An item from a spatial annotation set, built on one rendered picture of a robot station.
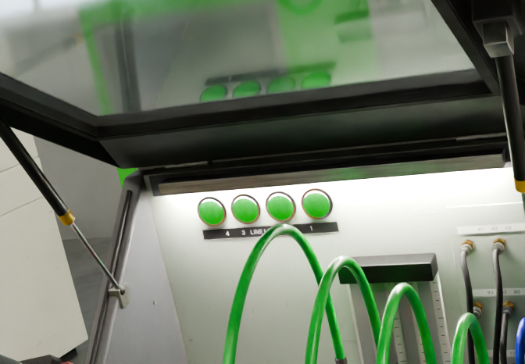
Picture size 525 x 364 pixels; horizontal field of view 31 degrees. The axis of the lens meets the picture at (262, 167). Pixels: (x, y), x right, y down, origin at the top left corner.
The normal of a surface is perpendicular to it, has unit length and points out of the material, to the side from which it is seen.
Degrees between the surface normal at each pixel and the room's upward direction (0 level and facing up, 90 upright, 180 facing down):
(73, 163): 90
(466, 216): 90
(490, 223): 90
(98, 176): 90
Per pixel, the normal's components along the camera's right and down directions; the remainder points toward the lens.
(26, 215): 0.80, 0.00
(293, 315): -0.35, 0.31
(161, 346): 0.91, -0.08
